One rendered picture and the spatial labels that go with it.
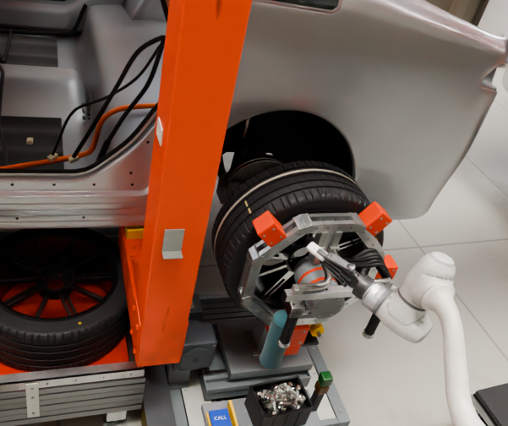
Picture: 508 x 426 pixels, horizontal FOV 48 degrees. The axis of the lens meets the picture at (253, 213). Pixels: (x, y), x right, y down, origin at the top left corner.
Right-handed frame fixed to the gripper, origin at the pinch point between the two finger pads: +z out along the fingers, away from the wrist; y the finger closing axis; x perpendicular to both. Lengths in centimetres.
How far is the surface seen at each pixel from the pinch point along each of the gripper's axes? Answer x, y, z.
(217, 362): 29, -98, 22
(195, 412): 52, -94, 13
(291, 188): -16.6, -7.0, 24.4
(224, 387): 37, -91, 10
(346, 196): -29.0, -9.3, 8.3
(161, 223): 32, 18, 35
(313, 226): -10.0, -7.4, 8.8
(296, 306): 14.1, -13.5, -4.3
